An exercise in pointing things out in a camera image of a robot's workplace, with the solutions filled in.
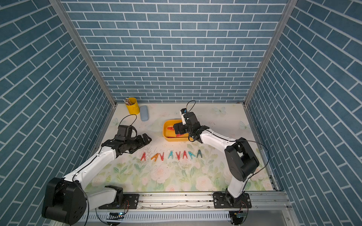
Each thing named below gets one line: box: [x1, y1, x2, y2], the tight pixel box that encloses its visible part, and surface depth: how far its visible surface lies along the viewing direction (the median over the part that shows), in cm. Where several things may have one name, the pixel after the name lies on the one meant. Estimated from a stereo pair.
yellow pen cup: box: [125, 96, 140, 116], surface depth 110 cm
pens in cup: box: [122, 97, 133, 106], surface depth 101 cm
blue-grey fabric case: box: [139, 105, 149, 122], surface depth 114 cm
